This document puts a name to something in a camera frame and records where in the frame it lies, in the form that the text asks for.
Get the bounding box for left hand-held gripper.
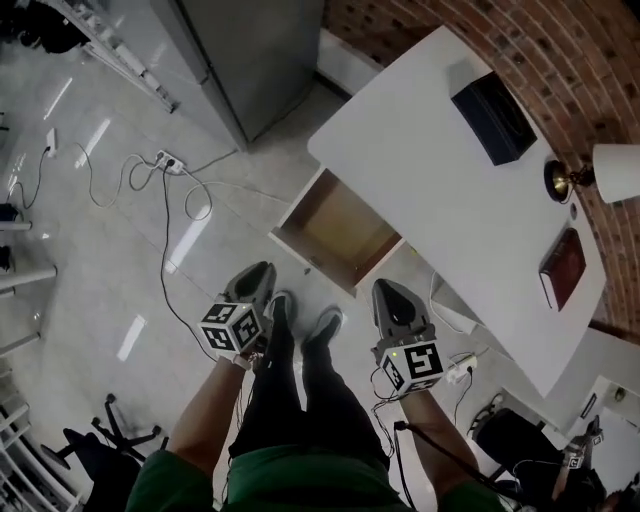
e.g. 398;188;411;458
198;261;278;362

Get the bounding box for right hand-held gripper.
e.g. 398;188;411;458
370;278;446;398

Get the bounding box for white desk drawer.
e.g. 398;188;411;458
268;167;407;300

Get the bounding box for person's right forearm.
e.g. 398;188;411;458
399;388;484;501

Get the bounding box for person's left forearm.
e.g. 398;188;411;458
166;357;251;476

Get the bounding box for white desk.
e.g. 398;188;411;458
305;24;609;401

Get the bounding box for person's left shoe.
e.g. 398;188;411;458
266;290;297;329

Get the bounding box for person's shoe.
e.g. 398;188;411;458
266;290;297;329
301;304;345;346

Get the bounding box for person's right shoe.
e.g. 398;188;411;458
301;304;345;346

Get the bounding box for white power strip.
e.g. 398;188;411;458
446;352;477;385
155;149;185;176

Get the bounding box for black trousers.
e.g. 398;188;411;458
228;299;391;469

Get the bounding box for dark red book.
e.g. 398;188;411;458
538;227;587;312

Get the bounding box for green shirt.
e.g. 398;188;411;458
124;439;506;512

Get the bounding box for black box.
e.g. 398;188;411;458
449;70;539;167

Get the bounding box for grey metal cabinet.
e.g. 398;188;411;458
149;0;326;151

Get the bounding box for black office chair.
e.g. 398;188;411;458
42;393;170;512

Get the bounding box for white shelf unit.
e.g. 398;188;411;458
544;324;640;451

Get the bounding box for white shelf rack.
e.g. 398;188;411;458
0;0;181;114

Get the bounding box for white slatted rack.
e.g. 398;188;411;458
0;394;84;512

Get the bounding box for long black cable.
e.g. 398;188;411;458
159;167;216;335

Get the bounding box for thick black gripper cable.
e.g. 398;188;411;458
393;421;507;502

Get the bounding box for looped white cable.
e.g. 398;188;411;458
74;142;166;209

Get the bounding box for thin black adapter cable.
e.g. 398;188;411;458
9;147;51;209

